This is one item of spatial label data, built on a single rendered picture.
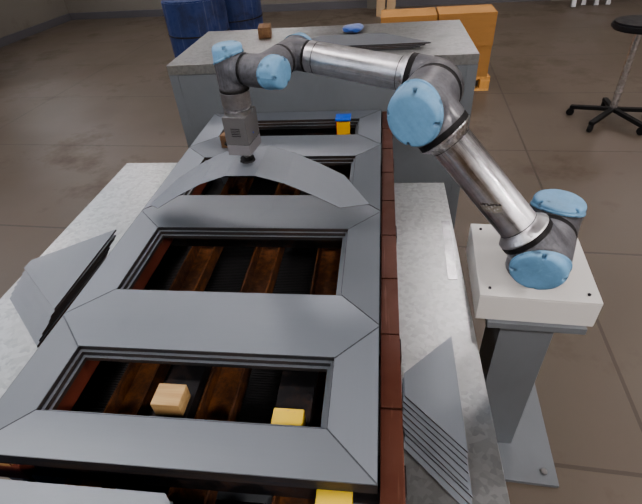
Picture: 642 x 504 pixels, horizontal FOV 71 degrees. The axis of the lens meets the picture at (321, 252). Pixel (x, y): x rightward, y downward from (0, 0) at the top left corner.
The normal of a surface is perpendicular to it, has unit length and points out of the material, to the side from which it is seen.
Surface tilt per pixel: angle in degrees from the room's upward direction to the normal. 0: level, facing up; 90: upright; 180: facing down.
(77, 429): 0
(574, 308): 90
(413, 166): 90
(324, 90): 90
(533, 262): 99
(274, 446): 0
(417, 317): 0
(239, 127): 90
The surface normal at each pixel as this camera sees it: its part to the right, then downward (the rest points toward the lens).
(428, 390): -0.07, -0.78
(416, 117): -0.57, 0.51
